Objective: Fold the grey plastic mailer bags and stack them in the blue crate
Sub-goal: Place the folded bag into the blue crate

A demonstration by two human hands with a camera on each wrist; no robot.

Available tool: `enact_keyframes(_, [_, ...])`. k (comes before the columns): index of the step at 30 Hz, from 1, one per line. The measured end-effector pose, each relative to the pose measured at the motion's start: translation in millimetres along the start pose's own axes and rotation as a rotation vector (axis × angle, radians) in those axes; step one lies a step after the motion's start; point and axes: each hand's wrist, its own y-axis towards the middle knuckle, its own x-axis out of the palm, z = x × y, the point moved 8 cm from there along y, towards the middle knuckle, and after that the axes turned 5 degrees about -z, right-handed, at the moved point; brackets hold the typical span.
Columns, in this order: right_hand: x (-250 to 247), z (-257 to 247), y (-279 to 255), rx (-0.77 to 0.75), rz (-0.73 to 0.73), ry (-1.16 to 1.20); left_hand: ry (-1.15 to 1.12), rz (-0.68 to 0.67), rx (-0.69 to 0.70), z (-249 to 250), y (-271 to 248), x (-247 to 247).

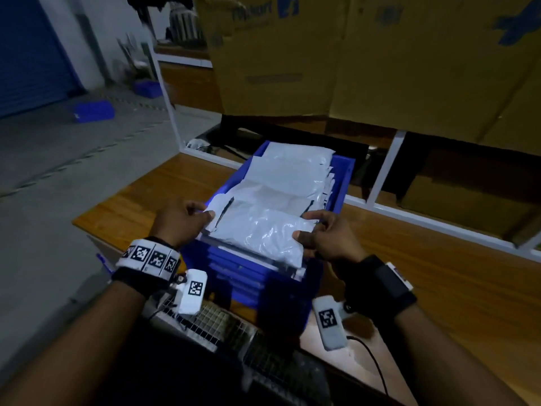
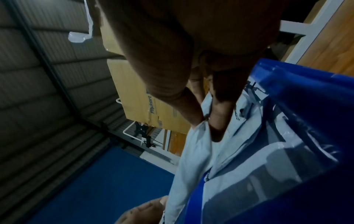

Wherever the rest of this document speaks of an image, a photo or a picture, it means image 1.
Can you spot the wooden table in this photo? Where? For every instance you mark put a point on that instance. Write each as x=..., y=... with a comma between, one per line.
x=127, y=211

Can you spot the person's left forearm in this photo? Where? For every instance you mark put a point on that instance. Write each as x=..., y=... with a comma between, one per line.
x=76, y=351

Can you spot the person's right forearm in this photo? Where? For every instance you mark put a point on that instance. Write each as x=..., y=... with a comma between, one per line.
x=452, y=363

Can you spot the blue plastic crate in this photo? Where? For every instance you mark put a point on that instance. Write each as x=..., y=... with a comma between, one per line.
x=253, y=287

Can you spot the black metal bracket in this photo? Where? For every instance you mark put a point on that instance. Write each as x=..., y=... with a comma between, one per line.
x=156, y=2

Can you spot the flat blue tray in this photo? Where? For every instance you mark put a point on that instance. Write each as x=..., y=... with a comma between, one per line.
x=93, y=111

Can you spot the blue roller shutter door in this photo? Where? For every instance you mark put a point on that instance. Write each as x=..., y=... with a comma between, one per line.
x=34, y=50

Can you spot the person's right hand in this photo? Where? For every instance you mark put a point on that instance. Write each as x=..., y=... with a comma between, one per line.
x=334, y=239

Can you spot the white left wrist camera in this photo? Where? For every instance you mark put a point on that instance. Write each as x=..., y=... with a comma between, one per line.
x=193, y=291

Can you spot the packed white bags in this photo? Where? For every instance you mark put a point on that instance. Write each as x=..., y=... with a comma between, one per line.
x=287, y=177

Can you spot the marker wristband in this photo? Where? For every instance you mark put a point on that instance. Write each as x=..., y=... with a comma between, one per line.
x=148, y=262
x=379, y=287

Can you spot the person's left hand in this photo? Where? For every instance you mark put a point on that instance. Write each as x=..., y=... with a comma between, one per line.
x=182, y=224

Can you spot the small blue crate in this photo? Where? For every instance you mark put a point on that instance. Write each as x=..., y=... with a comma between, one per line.
x=148, y=88

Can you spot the white metal rack frame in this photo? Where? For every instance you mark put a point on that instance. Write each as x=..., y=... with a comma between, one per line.
x=169, y=97

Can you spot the left marker wristband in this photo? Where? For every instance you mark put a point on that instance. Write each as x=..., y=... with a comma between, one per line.
x=148, y=262

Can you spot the white metal shelf leg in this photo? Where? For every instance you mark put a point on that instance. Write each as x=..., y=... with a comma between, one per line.
x=385, y=169

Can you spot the right marker wristband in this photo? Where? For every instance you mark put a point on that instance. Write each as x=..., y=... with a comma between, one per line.
x=379, y=287

